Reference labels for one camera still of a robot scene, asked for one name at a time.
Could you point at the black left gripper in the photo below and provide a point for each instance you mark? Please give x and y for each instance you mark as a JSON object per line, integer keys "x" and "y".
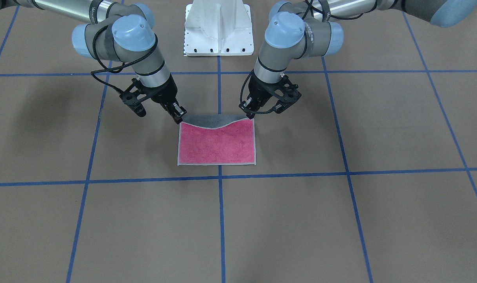
{"x": 259, "y": 91}

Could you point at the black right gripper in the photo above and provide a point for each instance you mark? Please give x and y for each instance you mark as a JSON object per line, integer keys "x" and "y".
{"x": 162, "y": 93}

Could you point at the pink towel with grey back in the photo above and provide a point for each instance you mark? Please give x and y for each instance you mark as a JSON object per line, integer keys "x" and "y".
{"x": 221, "y": 139}

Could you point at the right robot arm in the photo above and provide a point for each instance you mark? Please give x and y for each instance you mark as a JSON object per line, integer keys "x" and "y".
{"x": 118, "y": 36}

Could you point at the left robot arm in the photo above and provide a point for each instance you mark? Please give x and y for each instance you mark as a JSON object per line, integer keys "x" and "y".
{"x": 311, "y": 28}

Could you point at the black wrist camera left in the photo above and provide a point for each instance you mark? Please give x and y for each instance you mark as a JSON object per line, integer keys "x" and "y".
{"x": 286, "y": 92}

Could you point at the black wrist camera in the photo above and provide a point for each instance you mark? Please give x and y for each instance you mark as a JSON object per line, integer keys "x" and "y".
{"x": 133, "y": 97}
{"x": 286, "y": 92}

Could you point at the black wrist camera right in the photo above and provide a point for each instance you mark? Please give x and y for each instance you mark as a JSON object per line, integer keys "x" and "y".
{"x": 133, "y": 97}

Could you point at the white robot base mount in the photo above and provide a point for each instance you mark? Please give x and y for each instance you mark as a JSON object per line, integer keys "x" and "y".
{"x": 218, "y": 28}

